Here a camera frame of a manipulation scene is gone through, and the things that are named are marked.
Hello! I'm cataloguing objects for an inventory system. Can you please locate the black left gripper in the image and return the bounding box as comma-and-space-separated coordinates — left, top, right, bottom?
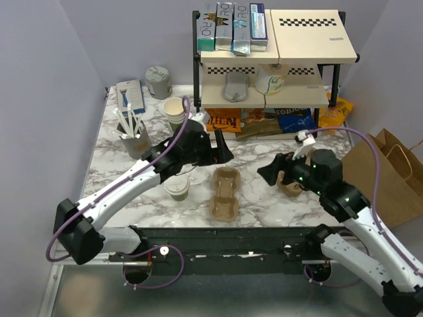
182, 131, 233, 168

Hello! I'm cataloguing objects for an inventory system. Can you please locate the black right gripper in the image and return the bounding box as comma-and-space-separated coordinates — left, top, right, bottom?
256, 146, 325, 195

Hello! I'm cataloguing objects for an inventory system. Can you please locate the brown pulp cup carrier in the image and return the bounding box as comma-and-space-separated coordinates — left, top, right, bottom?
209, 167, 241, 222

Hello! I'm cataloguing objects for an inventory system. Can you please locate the green paper coffee cup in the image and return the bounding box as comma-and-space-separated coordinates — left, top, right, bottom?
163, 174, 190, 202

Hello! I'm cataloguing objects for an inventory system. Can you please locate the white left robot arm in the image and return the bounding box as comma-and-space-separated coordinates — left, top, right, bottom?
53, 120, 234, 265

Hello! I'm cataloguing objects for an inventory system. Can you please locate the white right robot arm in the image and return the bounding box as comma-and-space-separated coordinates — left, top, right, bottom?
257, 149, 422, 316

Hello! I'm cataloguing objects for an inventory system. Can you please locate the stack of pulp cup carriers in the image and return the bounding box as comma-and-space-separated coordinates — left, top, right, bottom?
276, 171, 303, 197

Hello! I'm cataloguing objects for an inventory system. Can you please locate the orange kettle chips bag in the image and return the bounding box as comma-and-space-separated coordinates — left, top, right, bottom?
206, 108, 241, 133

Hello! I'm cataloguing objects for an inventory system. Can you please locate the brown snack bag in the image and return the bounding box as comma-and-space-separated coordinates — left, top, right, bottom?
235, 108, 282, 141

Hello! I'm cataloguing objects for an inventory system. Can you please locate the blue doritos bag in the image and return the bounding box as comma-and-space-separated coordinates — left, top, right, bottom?
274, 108, 315, 133

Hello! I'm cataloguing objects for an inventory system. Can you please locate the stack of green paper cups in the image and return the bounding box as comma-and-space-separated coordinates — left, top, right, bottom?
163, 97, 186, 132

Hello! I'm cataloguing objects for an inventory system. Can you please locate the grey scrubber sponge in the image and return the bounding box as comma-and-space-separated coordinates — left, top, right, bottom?
223, 71, 249, 102

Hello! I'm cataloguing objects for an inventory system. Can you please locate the yellow snack bag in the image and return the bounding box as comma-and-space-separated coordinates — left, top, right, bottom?
318, 96, 354, 128

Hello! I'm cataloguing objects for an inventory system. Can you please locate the toilet paper roll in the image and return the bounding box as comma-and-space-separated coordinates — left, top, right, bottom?
255, 64, 289, 96

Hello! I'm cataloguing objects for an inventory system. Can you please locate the grey stirrer holder cup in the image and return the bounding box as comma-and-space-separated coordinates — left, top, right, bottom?
112, 103, 152, 160

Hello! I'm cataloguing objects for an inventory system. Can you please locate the grey wrapped paper roll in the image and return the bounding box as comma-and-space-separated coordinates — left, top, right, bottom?
145, 66, 173, 100

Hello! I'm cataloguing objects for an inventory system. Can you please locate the black and cream shelf rack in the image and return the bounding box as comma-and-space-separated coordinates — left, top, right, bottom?
192, 8, 358, 139

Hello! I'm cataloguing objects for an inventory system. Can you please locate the blue silver toothpaste box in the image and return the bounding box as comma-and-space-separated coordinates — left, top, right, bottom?
231, 3, 250, 56

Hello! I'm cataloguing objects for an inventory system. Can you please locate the blue razor package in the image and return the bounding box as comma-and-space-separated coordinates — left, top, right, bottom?
116, 79, 145, 116

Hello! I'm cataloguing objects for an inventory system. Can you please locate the purple white toothpaste box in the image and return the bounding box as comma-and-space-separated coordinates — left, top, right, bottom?
249, 3, 268, 52

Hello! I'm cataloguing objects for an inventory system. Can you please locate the teal toothpaste box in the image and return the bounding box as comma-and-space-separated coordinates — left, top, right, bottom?
196, 2, 217, 52

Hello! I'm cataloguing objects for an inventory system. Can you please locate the brown paper bag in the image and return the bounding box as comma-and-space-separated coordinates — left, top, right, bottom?
342, 129, 422, 228

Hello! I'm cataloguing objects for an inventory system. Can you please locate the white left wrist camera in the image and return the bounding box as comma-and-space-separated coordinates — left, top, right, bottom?
189, 112, 210, 131

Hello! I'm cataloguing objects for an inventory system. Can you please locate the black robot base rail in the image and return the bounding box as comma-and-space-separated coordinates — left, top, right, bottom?
110, 225, 339, 280

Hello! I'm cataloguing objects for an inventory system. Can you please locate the aluminium frame rail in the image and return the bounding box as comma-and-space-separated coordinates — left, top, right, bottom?
38, 254, 119, 316

